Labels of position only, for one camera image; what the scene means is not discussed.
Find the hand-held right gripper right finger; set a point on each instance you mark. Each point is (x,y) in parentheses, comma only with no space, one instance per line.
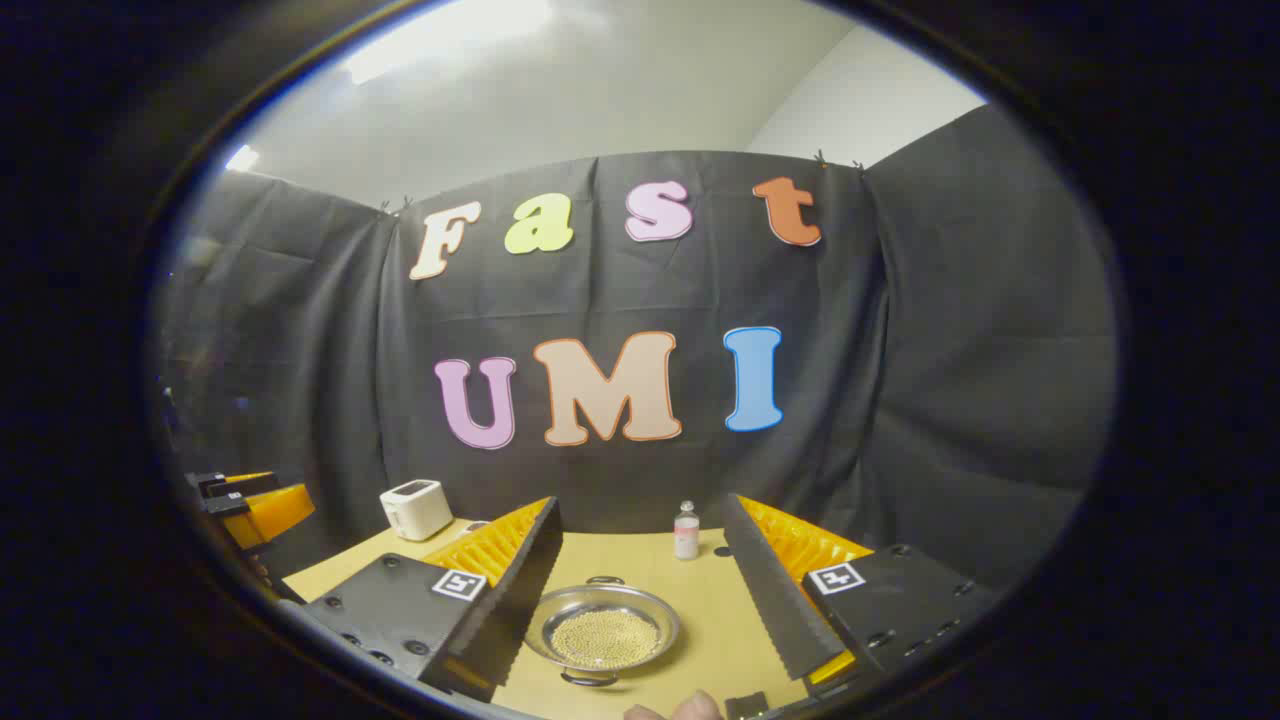
(775,590)

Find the white toaster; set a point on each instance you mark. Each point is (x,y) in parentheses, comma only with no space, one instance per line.
(415,510)

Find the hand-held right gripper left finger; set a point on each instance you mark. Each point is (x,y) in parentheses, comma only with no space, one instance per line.
(510,600)

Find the pile of yellow beans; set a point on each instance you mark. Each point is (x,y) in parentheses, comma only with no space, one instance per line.
(605,640)

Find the clear bottle with pink label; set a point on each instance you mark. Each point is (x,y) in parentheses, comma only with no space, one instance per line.
(686,535)

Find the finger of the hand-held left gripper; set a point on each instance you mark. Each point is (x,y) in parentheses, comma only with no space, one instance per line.
(235,484)
(270,515)

